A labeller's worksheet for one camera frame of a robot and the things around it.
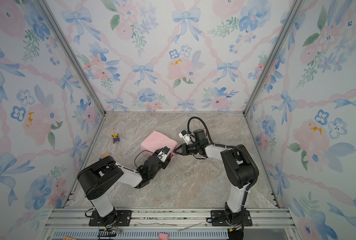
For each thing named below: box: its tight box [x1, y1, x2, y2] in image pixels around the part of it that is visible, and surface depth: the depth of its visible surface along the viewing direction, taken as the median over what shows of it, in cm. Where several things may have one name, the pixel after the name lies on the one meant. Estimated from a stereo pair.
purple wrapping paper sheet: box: [140, 130, 179, 158], surface depth 97 cm
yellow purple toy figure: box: [111, 133, 120, 144], surface depth 105 cm
